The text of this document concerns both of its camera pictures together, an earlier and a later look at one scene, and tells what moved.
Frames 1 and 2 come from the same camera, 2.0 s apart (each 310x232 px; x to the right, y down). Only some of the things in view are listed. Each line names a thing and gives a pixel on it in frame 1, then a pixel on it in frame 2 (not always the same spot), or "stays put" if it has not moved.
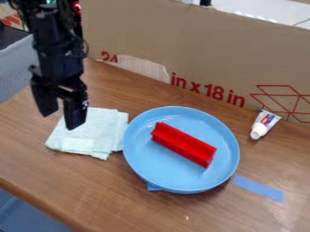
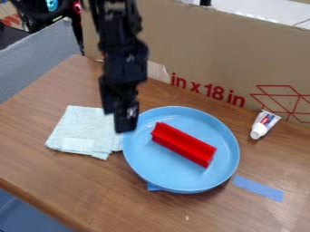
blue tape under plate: (151, 187) stays put
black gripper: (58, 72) to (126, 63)
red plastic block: (185, 146) stays put
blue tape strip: (265, 190) stays put
